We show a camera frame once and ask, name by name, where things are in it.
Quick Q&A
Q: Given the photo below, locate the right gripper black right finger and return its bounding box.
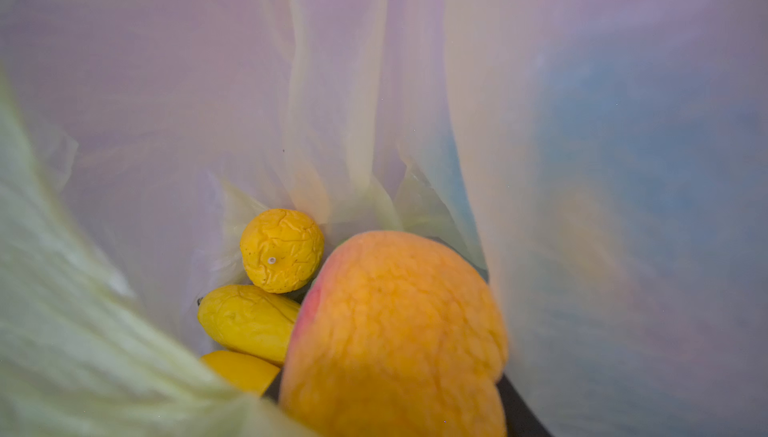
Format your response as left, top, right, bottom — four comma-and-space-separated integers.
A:
497, 374, 551, 437

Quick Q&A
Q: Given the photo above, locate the small yellow toy lemon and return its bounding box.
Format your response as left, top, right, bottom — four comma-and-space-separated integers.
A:
239, 209, 324, 294

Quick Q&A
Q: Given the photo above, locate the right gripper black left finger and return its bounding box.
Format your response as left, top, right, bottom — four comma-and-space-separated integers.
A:
262, 370, 283, 403

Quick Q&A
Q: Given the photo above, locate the yellow toy banana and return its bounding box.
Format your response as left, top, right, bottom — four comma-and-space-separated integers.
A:
197, 285, 300, 366

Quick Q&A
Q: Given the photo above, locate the yellow plastic bag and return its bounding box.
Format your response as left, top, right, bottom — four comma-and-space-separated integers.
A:
1, 0, 767, 436

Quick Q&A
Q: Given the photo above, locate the orange-yellow toy mango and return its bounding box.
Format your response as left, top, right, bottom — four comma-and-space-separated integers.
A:
279, 231, 509, 436

